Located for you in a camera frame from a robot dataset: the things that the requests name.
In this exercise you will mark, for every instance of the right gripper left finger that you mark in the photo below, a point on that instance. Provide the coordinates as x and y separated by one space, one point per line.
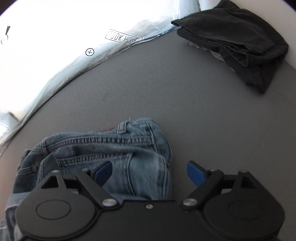
92 182

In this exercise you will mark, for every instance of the blue denim jeans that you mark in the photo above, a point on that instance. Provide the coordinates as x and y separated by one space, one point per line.
138 151

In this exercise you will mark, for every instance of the folded black garment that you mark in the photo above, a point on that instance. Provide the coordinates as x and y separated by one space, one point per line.
248 44

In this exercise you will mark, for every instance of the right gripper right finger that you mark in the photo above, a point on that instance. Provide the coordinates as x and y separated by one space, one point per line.
208 185

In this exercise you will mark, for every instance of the white printed carrot curtain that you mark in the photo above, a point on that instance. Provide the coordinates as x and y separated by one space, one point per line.
45 44

